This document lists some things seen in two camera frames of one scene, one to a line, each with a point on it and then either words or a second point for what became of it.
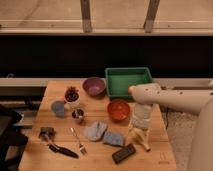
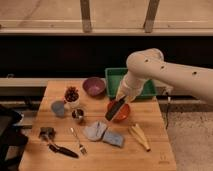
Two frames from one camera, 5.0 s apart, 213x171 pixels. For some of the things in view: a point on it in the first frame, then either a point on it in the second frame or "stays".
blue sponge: x=113 y=139 stays
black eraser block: x=123 y=153 → x=113 y=110
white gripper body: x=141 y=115 → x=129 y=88
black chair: x=12 y=140 stays
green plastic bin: x=119 y=80 stays
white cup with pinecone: x=72 y=97 stays
